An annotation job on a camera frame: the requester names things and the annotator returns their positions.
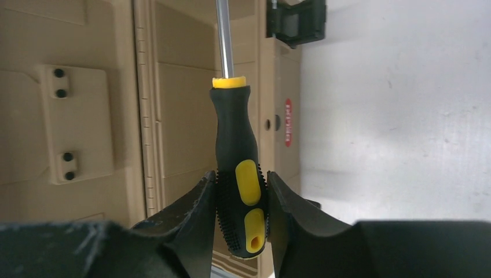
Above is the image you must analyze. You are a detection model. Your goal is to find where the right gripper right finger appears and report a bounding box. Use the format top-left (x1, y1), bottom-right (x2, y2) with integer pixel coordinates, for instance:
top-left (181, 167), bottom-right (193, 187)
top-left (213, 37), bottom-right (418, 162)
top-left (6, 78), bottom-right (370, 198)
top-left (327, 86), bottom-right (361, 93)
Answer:
top-left (268, 171), bottom-right (490, 277)

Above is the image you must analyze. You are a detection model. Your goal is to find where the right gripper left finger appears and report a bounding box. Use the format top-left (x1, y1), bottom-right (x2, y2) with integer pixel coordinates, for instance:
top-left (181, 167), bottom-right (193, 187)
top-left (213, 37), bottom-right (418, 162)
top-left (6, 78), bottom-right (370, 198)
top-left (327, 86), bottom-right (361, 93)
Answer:
top-left (1, 171), bottom-right (216, 277)

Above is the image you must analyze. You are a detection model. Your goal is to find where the black yellow screwdriver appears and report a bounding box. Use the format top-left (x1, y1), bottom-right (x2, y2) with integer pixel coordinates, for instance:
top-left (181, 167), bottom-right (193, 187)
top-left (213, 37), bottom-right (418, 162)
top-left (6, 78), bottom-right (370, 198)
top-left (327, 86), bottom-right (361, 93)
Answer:
top-left (210, 1), bottom-right (268, 259)

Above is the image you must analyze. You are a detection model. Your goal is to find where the tan plastic toolbox bin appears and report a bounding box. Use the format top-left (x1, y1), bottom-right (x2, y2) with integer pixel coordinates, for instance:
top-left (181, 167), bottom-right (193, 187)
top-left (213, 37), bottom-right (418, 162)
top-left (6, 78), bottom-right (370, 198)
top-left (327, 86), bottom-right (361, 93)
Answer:
top-left (0, 0), bottom-right (328, 278)

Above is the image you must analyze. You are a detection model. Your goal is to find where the rear black toolbox latch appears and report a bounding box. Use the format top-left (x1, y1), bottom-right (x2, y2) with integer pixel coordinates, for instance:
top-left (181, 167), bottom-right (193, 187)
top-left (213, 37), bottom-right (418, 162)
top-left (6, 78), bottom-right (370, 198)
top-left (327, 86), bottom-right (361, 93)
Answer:
top-left (266, 0), bottom-right (327, 49)

